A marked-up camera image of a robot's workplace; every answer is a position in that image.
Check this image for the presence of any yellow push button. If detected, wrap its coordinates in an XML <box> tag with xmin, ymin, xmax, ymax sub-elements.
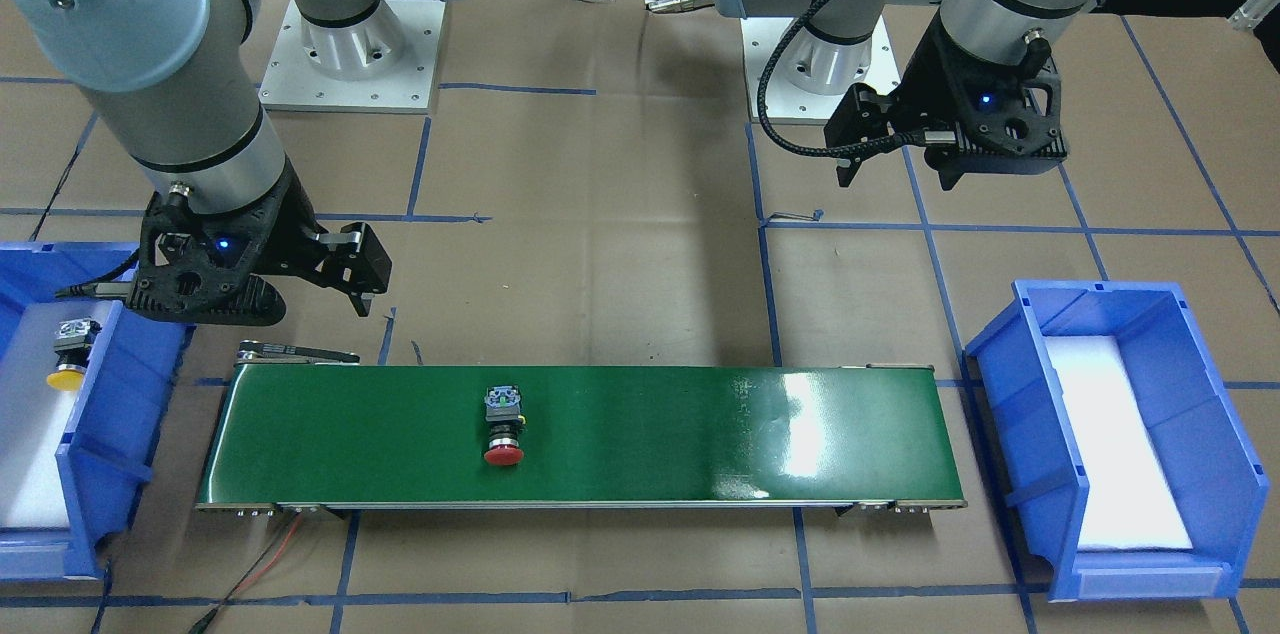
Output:
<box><xmin>46</xmin><ymin>318</ymin><xmax>102</xmax><ymax>392</ymax></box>

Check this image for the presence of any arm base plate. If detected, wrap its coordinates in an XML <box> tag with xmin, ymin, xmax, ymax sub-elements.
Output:
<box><xmin>741</xmin><ymin>15</ymin><xmax>900</xmax><ymax>126</ymax></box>
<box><xmin>259</xmin><ymin>0</ymin><xmax>445</xmax><ymax>114</ymax></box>

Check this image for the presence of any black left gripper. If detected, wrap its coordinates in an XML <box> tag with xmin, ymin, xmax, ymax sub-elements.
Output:
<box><xmin>823</xmin><ymin>15</ymin><xmax>1069</xmax><ymax>190</ymax></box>

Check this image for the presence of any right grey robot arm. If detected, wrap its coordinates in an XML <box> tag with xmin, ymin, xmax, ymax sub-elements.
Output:
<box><xmin>12</xmin><ymin>0</ymin><xmax>448</xmax><ymax>327</ymax></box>

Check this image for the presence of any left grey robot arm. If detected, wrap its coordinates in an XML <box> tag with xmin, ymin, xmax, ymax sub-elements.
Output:
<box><xmin>714</xmin><ymin>0</ymin><xmax>1091</xmax><ymax>190</ymax></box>

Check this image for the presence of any blue plastic bin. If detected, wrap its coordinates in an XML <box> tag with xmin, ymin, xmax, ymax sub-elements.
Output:
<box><xmin>1</xmin><ymin>242</ymin><xmax>188</xmax><ymax>581</ymax></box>
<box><xmin>966</xmin><ymin>279</ymin><xmax>1270</xmax><ymax>602</ymax></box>

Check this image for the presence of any green conveyor belt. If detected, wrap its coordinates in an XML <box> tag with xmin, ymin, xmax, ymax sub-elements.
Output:
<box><xmin>197</xmin><ymin>362</ymin><xmax>966</xmax><ymax>511</ymax></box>

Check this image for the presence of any black braided cable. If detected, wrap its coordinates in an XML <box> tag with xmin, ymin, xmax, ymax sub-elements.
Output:
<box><xmin>755</xmin><ymin>0</ymin><xmax>986</xmax><ymax>158</ymax></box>

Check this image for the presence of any red push button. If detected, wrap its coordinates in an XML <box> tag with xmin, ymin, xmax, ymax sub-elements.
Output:
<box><xmin>483</xmin><ymin>386</ymin><xmax>526</xmax><ymax>467</ymax></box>

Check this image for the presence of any white foam pad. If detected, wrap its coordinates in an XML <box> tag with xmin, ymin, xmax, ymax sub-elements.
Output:
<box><xmin>1044</xmin><ymin>336</ymin><xmax>1192</xmax><ymax>551</ymax></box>
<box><xmin>1</xmin><ymin>300</ymin><xmax>110</xmax><ymax>529</ymax></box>

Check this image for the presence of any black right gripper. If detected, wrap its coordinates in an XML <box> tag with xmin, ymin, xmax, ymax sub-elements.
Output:
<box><xmin>128</xmin><ymin>163</ymin><xmax>393</xmax><ymax>327</ymax></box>

